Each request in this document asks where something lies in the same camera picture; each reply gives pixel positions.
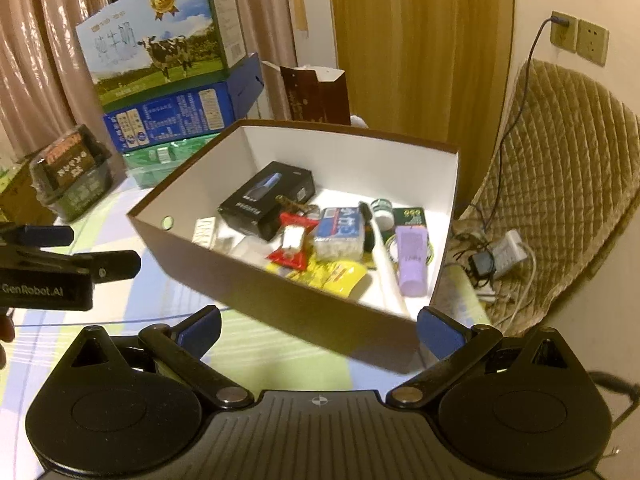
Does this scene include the white folding toothbrush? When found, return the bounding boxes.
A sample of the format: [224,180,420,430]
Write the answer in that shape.
[359,202,410,318]

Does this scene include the brown cardboard storage box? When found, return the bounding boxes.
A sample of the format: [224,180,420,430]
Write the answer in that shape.
[129,120,459,372]

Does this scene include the green lip salve card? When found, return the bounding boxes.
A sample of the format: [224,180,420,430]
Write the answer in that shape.
[382,207,433,266]

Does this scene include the black power cable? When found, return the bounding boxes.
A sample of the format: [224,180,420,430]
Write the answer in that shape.
[470,18,572,241]

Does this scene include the yellow snack packet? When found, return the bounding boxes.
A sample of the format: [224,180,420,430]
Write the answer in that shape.
[266,256,368,298]

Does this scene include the black hair claw clip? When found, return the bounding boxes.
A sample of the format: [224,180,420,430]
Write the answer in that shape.
[276,195,321,219]

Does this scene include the brown cardboard boxes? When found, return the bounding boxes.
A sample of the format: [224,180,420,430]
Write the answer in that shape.
[0,158,56,226]

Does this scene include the blue milk carton box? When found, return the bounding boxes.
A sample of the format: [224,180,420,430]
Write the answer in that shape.
[103,53,264,153]

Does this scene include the person left hand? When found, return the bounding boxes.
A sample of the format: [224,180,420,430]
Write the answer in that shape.
[0,312,15,370]

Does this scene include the green drink pack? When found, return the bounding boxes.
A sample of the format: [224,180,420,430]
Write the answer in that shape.
[122,133,217,188]

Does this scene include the black shaver product box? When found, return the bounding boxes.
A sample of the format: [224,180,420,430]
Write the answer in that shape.
[218,162,316,242]

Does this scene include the wall socket with plug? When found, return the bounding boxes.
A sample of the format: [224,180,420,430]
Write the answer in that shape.
[550,11,578,53]

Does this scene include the quilted tan chair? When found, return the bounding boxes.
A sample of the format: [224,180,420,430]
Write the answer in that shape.
[459,60,639,336]

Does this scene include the cow picture milk carton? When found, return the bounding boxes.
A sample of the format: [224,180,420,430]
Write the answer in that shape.
[76,0,247,112]

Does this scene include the purple cream tube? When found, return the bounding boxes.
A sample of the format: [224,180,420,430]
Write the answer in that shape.
[398,234,427,297]

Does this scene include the red snack packet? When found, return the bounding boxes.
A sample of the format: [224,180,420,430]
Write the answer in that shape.
[268,212,319,271]

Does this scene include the blue dental floss box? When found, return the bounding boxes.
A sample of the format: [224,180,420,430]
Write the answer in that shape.
[314,207,364,261]

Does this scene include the green lip salve jar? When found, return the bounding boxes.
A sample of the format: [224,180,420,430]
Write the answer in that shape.
[370,198,395,232]

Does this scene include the dark red paper bag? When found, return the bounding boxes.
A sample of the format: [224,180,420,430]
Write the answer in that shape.
[280,66,350,125]

